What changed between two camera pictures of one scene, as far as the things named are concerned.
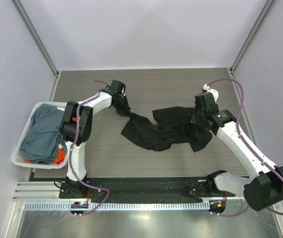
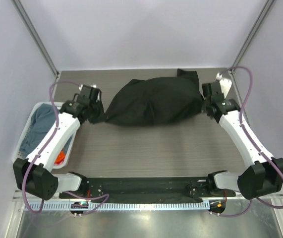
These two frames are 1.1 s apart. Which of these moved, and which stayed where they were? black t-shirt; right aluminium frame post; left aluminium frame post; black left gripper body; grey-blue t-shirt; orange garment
Moved: black left gripper body; black t-shirt
Stayed: left aluminium frame post; right aluminium frame post; orange garment; grey-blue t-shirt
